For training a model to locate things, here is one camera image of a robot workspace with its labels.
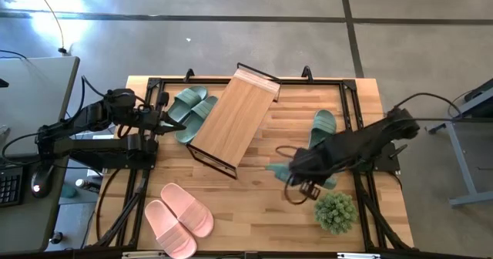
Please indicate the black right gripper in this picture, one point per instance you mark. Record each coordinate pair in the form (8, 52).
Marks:
(314, 162)

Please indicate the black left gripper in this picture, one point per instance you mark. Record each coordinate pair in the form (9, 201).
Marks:
(158, 121)

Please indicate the green rubber slide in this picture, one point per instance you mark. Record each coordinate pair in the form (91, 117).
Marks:
(279, 171)
(188, 97)
(196, 120)
(323, 124)

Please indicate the pink rubber slide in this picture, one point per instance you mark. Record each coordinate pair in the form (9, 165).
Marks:
(169, 232)
(188, 210)

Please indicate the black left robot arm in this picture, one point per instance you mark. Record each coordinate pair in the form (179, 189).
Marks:
(115, 105)

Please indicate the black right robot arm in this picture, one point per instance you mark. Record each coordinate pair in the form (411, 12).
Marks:
(369, 139)

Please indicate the green artificial ball plant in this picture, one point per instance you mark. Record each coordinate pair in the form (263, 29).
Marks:
(335, 212)

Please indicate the white-capped bottle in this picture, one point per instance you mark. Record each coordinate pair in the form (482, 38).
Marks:
(86, 184)

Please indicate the teal round object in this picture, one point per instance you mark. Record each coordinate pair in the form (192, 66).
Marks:
(69, 190)

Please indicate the light grey desk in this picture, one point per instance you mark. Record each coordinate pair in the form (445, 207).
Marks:
(34, 105)

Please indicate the black computer mouse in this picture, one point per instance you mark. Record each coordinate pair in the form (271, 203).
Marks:
(42, 180)

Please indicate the black round caster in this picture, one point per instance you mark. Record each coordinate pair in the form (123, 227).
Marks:
(56, 237)

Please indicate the black computer keyboard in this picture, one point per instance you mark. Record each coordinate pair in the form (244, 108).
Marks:
(11, 186)

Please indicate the black flat device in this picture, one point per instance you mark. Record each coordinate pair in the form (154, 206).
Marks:
(481, 91)

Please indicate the dark grey desk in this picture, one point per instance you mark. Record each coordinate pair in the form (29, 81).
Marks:
(23, 228)

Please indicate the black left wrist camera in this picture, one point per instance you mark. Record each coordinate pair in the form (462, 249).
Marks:
(163, 99)

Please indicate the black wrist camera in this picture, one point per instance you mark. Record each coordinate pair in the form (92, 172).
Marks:
(163, 99)
(310, 190)

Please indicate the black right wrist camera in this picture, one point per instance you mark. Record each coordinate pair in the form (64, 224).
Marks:
(310, 190)

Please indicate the black frame bracket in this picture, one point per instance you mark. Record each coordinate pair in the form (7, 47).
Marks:
(188, 75)
(307, 74)

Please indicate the wooden shelf with black frame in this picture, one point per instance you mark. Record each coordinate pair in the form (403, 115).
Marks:
(235, 120)

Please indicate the black metal table frame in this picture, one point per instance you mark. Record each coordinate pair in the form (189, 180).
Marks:
(327, 81)

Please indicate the silver aluminium bracket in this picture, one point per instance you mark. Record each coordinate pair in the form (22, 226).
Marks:
(358, 255)
(142, 254)

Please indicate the grey metal desk frame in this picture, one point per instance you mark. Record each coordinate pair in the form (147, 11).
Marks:
(460, 162)

